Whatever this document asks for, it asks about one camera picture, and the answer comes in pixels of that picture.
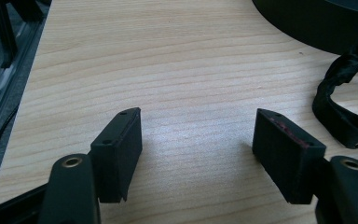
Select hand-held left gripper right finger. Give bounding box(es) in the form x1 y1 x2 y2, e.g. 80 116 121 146
252 107 358 224

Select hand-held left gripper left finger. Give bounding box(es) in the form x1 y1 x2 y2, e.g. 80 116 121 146
37 106 144 224

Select black round base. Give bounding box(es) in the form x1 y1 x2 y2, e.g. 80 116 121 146
251 0 358 56

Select black metal stand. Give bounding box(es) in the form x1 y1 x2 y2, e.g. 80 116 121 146
0 0 53 70

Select black braided cable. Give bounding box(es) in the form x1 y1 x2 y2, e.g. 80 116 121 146
311 35 358 149

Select silver metal rail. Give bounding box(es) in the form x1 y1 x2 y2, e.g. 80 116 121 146
0 18 46 162

